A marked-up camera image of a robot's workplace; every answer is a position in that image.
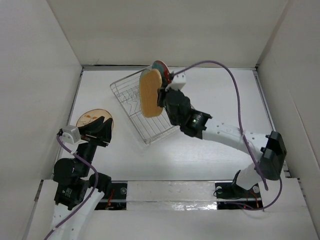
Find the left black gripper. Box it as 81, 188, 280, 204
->
75, 114, 112, 175

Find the round wooden plate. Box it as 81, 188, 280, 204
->
76, 108, 114, 138

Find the woven bamboo square tray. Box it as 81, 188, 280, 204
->
139, 69, 163, 118

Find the red and teal floral plate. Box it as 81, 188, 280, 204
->
152, 60, 171, 84

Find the light green flower bowl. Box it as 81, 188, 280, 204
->
139, 69, 151, 80

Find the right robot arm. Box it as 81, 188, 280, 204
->
157, 87, 287, 197

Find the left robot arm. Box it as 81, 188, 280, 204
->
45, 116, 113, 240

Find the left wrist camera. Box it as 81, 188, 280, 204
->
60, 125, 81, 145

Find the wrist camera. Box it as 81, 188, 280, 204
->
165, 73, 187, 91
60, 125, 81, 145

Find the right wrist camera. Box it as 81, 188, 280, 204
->
165, 73, 187, 91

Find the wire dish rack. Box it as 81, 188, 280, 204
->
110, 70, 179, 145

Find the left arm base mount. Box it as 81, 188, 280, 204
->
95, 181, 128, 211

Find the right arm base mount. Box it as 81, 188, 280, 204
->
213, 170, 263, 210

